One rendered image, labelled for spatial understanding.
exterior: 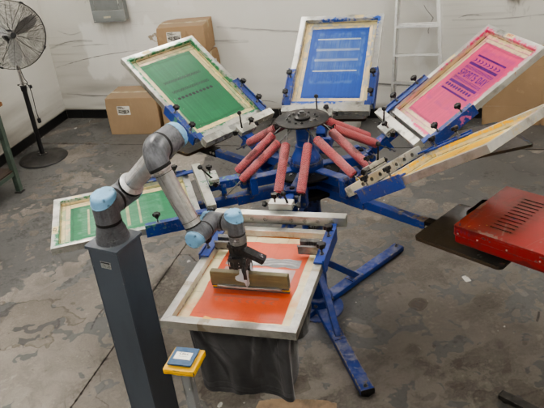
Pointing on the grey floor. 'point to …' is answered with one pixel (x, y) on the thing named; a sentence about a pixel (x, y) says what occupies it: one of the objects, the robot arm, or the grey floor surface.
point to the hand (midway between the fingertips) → (250, 282)
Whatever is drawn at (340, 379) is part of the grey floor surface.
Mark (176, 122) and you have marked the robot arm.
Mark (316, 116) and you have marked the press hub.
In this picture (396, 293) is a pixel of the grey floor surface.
